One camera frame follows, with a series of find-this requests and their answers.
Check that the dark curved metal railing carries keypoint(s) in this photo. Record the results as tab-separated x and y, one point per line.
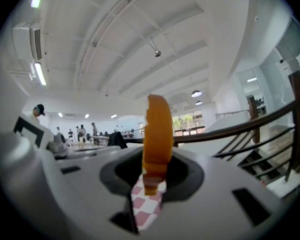
240	127

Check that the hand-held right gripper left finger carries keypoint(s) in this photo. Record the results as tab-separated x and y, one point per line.
85	184

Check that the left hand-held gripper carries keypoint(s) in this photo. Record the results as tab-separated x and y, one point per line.
27	134

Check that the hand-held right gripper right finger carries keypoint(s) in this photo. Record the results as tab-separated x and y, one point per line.
215	196

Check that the ceiling spotlight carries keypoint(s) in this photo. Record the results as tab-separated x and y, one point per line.
157	53

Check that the white ceiling air conditioner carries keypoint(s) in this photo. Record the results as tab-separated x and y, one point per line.
27	42

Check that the black jacket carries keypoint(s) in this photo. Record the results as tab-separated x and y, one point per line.
117	139

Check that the round pendant lamp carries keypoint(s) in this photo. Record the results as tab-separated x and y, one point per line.
198	103
196	93

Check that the pink checked tablecloth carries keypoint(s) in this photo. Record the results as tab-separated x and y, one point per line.
146	206

